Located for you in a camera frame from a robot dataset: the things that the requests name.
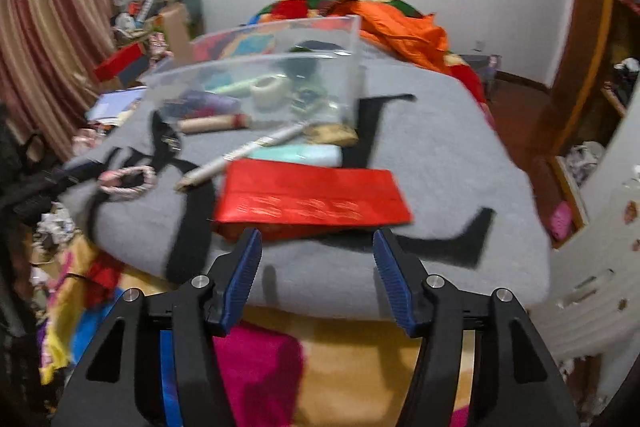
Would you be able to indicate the red flat box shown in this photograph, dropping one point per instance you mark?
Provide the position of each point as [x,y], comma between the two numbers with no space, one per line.
[119,61]

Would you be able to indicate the white tape roll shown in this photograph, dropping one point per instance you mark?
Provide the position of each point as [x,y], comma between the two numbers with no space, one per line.
[270,93]

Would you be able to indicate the white wardrobe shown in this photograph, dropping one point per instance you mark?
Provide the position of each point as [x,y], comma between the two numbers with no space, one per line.
[593,304]

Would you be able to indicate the white cosmetic pen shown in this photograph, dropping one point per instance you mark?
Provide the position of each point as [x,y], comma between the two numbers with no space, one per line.
[200,175]

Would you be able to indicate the pink slipper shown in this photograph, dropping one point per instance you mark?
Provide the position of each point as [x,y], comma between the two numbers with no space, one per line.
[560,222]

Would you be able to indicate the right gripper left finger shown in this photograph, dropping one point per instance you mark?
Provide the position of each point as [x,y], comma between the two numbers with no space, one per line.
[232,276]

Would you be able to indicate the mint green bottle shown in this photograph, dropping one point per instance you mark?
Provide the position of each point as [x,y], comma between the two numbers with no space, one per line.
[317,155]

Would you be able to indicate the clear plastic storage bin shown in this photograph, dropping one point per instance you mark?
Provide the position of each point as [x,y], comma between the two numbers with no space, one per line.
[253,51]

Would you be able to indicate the light green tube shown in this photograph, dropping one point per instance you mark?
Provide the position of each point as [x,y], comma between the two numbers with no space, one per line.
[236,89]

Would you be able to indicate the purple black bottle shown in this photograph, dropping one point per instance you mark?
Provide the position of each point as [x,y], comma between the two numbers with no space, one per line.
[199,104]

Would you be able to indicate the beige cosmetic tube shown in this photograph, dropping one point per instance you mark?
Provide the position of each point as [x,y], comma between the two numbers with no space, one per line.
[174,19]

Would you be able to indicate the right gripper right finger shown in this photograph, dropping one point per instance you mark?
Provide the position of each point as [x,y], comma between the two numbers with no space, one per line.
[402,275]

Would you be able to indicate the beige red-capped tube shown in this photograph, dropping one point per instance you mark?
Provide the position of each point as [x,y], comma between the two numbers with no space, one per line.
[214,123]

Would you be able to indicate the green perfume box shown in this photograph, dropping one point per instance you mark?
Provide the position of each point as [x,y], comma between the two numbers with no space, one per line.
[307,100]

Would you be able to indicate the orange jacket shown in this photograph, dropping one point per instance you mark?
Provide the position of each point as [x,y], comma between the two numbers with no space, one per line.
[418,40]

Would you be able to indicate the wooden door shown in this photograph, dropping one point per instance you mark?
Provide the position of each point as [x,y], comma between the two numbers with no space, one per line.
[583,52]

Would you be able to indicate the grey black blanket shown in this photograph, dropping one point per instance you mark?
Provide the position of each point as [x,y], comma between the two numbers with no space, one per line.
[429,166]

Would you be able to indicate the red gift box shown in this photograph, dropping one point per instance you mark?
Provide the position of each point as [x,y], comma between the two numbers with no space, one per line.
[287,201]

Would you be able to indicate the green glass bottle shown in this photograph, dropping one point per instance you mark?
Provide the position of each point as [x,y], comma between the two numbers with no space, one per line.
[302,65]

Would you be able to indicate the colourful patchwork quilt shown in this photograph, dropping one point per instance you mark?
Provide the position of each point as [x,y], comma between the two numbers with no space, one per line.
[86,281]

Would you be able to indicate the wooden coaster block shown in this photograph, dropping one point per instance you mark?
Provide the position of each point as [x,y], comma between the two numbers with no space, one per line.
[331,134]

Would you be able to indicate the striped curtain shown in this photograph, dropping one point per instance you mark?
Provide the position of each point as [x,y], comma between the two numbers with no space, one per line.
[49,49]

